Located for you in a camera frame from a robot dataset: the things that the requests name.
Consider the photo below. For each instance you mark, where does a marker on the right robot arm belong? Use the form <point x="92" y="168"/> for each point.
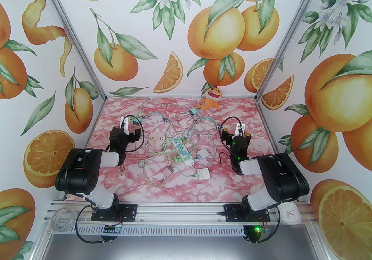
<point x="284" y="174"/>

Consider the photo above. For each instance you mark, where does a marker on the aluminium mounting rail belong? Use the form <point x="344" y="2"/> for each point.
<point x="180" y="215"/>

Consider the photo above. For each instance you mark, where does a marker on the white square clock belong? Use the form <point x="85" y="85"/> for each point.
<point x="292" y="215"/>

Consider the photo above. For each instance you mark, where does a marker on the white power strip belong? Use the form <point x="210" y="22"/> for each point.
<point x="182" y="151"/>

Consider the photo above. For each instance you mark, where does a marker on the teal USB charger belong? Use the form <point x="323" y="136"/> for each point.
<point x="194" y="111"/>

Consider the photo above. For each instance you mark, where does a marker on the small circuit board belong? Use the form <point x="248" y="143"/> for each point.
<point x="113" y="228"/>
<point x="258" y="229"/>

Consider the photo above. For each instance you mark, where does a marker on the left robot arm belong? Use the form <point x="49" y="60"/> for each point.
<point x="78" y="171"/>

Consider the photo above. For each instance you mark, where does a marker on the clear tape roll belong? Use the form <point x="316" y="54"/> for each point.
<point x="55" y="219"/>

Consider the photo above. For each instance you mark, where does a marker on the orange plush toy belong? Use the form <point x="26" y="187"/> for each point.
<point x="212" y="97"/>

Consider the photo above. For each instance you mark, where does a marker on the aluminium frame post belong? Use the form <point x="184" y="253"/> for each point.
<point x="74" y="35"/>
<point x="289" y="35"/>

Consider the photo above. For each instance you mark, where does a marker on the white speckled USB charger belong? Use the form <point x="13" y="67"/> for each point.
<point x="203" y="174"/>

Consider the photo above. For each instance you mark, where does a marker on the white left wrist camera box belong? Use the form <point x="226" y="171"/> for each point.
<point x="125" y="125"/>

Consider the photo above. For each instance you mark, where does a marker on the round pink power socket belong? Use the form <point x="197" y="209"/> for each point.
<point x="157" y="140"/>

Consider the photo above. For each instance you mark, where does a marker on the pale pink USB charger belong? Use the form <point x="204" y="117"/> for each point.
<point x="167" y="172"/>

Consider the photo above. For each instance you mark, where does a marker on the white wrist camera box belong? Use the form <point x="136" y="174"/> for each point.
<point x="125" y="125"/>
<point x="239" y="129"/>

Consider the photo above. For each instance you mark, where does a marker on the plain white USB charger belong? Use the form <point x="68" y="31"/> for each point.
<point x="203" y="154"/>

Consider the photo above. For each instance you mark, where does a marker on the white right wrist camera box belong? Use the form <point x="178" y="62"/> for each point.
<point x="239" y="129"/>

